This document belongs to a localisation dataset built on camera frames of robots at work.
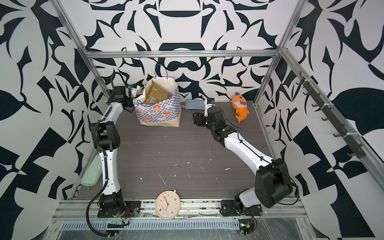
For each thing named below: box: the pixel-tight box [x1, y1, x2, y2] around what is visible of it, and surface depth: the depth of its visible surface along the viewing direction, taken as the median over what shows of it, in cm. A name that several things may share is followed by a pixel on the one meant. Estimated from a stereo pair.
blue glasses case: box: [181, 99, 206, 110], surface depth 118 cm
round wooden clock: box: [155, 189, 183, 220], surface depth 75 cm
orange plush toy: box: [232, 92, 250, 124], surface depth 112 cm
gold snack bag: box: [144, 79, 169, 104], surface depth 97 cm
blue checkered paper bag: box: [134, 77, 182, 128], surface depth 93 cm
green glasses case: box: [81, 154, 103, 187], surface depth 85 cm
